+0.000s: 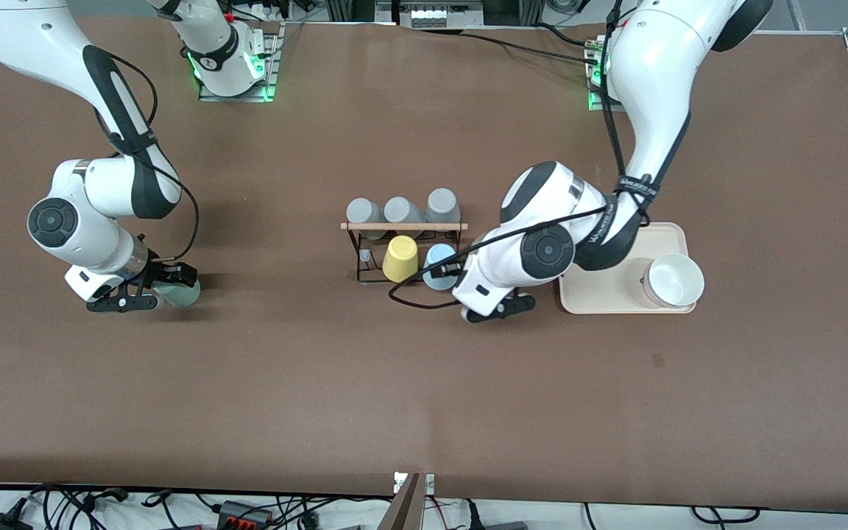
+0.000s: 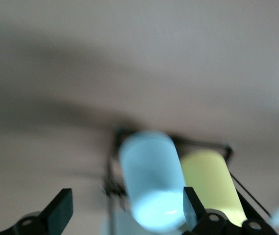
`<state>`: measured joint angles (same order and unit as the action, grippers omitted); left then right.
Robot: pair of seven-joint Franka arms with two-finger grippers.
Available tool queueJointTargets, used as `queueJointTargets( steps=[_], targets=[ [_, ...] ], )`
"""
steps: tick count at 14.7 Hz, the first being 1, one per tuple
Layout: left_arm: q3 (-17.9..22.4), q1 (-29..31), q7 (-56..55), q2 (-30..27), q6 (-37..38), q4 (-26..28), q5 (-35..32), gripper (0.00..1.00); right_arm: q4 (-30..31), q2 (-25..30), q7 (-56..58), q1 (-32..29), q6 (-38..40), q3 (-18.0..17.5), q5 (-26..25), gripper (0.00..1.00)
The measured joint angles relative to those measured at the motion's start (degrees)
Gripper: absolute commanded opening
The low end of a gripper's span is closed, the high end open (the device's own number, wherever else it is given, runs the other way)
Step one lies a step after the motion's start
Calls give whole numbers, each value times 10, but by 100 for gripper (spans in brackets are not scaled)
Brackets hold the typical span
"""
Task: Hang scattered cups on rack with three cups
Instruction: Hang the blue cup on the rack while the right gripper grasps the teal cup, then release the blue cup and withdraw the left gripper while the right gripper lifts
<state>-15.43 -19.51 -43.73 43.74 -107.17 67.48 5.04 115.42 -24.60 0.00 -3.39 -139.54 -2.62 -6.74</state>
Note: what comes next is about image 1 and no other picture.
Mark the yellow cup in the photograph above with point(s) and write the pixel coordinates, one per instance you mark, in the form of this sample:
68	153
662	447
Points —
400	258

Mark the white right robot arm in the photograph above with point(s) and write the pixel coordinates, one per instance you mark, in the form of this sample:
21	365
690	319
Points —
26	29

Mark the light blue cup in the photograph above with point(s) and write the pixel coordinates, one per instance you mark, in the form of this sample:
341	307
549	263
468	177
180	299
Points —
439	254

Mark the white bowl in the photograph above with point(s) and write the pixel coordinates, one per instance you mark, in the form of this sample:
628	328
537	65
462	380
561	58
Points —
674	280

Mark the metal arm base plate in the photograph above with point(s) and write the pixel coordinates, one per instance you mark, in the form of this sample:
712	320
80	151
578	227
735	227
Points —
595	105
236	98

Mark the beige tray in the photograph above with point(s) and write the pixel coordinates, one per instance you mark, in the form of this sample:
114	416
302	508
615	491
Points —
608	296

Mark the black orange connector block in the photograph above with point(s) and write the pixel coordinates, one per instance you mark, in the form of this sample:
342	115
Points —
240	514

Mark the grey cup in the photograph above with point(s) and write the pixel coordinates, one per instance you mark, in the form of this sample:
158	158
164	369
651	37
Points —
362	211
400	210
443	205

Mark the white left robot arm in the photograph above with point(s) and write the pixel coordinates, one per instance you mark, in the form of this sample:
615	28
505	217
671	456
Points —
652	73

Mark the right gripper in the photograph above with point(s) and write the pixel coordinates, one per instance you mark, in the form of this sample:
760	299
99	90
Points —
160	272

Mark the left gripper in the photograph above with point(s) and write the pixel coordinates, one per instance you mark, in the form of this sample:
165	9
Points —
450	268

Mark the grey electrical box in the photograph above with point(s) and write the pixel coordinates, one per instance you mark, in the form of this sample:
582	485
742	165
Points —
439	15

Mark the mint green cup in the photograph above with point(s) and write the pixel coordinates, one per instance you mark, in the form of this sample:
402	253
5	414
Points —
182	297

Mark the black power adapter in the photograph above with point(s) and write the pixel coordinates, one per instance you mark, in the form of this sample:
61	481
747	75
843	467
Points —
1	523

